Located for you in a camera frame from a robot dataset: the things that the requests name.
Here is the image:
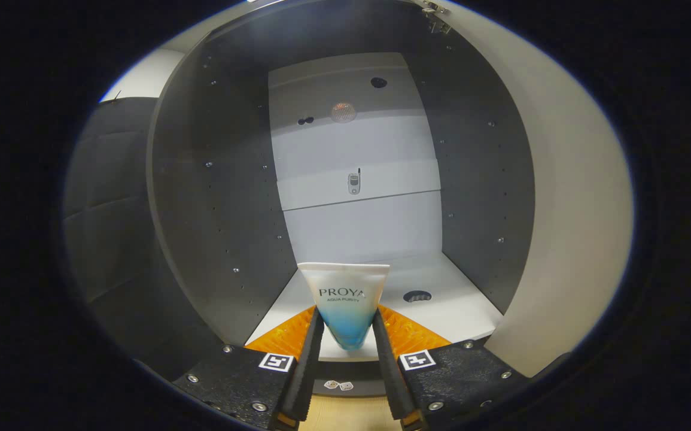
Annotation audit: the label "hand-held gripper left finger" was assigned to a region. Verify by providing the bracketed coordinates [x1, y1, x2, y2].
[172, 305, 326, 431]

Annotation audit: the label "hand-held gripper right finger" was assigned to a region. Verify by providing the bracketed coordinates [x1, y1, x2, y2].
[372, 304, 528, 431]

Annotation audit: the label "white and blue tube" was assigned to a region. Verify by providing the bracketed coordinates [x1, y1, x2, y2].
[297, 262, 391, 351]

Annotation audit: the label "black backdrop cloth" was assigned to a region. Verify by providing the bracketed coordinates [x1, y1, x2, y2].
[63, 96, 229, 384]

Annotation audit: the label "dark grey cabinet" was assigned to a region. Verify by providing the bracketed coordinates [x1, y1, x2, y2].
[147, 0, 537, 399]

